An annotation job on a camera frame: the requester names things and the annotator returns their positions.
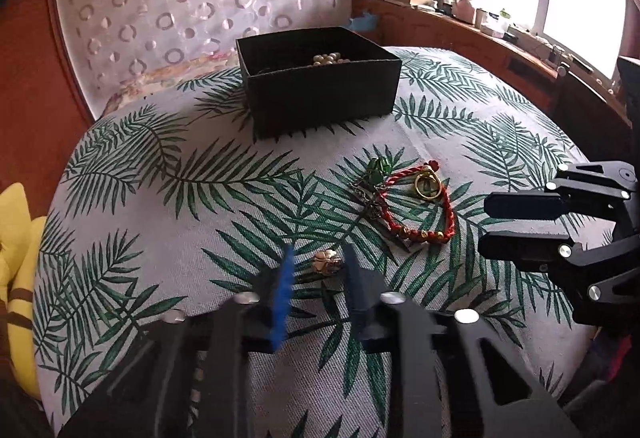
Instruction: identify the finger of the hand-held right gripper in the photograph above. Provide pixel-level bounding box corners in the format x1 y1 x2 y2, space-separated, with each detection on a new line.
476 229 640 305
483 161 637 222

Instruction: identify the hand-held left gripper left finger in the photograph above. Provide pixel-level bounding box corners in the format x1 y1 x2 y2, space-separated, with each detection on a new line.
60 244 297 438

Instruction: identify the pink bottle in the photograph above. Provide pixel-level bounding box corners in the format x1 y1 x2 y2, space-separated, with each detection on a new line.
452 0 477 24

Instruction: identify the floral bedspread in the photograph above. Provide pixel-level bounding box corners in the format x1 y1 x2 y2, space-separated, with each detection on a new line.
101 52 242 119

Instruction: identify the brown wooden wardrobe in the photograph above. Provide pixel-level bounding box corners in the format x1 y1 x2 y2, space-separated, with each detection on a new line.
0 0 97 201

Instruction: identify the green bead chain pendant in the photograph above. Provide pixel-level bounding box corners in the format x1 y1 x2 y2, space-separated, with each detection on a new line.
350 158 397 220

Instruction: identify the blue tissue pack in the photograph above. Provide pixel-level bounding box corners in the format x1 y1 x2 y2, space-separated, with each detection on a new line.
349 10 382 32

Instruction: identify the yellow plush toy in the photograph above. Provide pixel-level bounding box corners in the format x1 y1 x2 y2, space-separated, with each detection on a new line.
0 183 47 400

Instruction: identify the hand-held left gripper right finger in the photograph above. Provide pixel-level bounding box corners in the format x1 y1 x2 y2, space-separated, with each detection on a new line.
343 244 583 438

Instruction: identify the small gold ring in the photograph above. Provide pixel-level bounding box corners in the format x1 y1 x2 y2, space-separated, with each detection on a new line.
312 249 345 275

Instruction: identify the black jewelry box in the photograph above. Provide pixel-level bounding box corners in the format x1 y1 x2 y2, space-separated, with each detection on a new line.
236 26 402 139

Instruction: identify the red rope bracelet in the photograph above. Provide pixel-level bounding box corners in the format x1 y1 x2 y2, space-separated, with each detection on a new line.
375 160 457 245

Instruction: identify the gold ring with green stone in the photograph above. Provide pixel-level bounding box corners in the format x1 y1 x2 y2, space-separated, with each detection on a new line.
412 168 449 199

